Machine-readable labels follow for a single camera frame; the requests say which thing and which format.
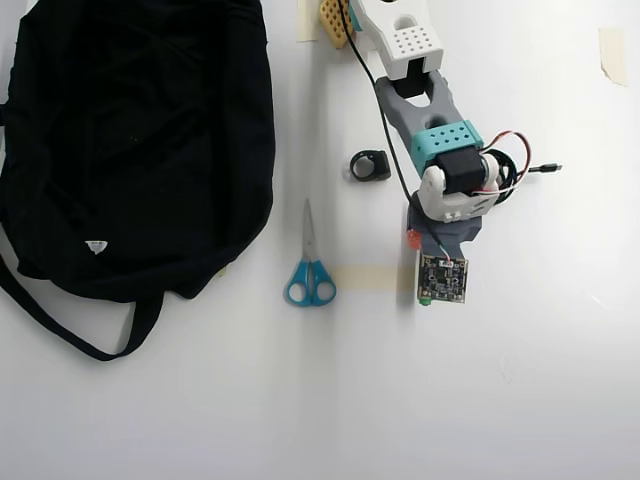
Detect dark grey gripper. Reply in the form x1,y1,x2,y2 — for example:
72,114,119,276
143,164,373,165
406,199,484,257

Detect black fabric bag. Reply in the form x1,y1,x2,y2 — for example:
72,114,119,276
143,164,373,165
0,0,277,362

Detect beige masking tape strip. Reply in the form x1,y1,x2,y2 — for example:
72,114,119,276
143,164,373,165
297,0,322,43
597,26,629,88
331,265,402,292

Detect bare camera circuit board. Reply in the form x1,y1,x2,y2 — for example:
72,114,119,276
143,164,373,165
414,250,471,305

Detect black plastic ring clamp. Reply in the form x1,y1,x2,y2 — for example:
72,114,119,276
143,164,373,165
347,149,393,184

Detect thin black camera cable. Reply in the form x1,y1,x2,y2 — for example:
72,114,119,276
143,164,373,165
336,0,452,262

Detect blue handled scissors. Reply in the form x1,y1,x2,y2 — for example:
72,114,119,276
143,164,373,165
284,198,336,308

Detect red and white servo wires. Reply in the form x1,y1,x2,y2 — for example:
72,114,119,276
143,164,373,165
478,130,532,195

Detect black coiled USB cable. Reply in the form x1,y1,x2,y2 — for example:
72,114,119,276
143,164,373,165
482,146,564,207

